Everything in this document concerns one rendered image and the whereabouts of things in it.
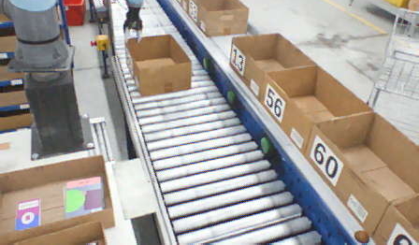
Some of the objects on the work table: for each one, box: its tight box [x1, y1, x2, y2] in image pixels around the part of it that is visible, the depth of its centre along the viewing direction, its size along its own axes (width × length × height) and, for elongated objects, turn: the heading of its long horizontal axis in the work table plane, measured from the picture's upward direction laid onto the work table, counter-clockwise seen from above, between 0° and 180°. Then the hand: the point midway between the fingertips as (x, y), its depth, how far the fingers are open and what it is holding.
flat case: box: [65, 177, 106, 219], centre depth 133 cm, size 14×19×2 cm
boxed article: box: [16, 198, 41, 230], centre depth 126 cm, size 8×16×2 cm, turn 16°
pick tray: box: [0, 154, 116, 245], centre depth 129 cm, size 28×38×10 cm
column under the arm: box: [24, 68, 95, 161], centre depth 156 cm, size 26×26×33 cm
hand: (132, 40), depth 196 cm, fingers open, 5 cm apart
